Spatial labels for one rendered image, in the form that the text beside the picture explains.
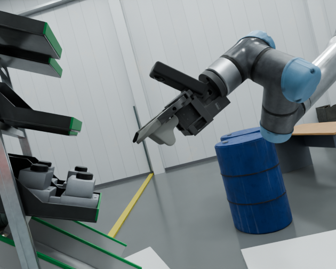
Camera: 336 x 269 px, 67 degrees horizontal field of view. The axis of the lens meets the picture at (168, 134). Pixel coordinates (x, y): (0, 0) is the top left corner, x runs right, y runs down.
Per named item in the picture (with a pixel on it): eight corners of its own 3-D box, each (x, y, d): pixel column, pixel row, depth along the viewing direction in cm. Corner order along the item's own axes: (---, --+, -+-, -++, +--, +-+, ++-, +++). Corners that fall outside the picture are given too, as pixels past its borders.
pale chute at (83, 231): (118, 259, 71) (126, 244, 72) (120, 285, 59) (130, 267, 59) (23, 214, 66) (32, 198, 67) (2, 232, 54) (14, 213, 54)
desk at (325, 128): (311, 163, 450) (302, 124, 447) (391, 173, 320) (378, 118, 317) (278, 174, 437) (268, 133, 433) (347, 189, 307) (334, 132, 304)
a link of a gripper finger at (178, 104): (166, 122, 46) (193, 96, 50) (160, 115, 45) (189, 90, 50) (154, 129, 50) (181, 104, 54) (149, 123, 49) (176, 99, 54)
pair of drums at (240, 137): (274, 187, 380) (258, 124, 376) (321, 222, 250) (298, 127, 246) (221, 199, 386) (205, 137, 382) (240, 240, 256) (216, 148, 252)
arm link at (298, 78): (316, 104, 54) (271, 82, 60) (329, 57, 45) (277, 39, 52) (291, 125, 51) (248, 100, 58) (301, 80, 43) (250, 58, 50)
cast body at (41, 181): (54, 202, 50) (61, 166, 50) (47, 208, 45) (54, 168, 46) (8, 196, 48) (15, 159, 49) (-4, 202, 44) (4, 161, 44)
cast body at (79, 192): (96, 209, 50) (103, 173, 50) (95, 216, 45) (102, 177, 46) (50, 204, 48) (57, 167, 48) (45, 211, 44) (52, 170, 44)
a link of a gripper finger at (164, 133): (160, 159, 45) (191, 128, 50) (138, 133, 44) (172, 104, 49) (153, 162, 48) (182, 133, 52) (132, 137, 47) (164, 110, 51)
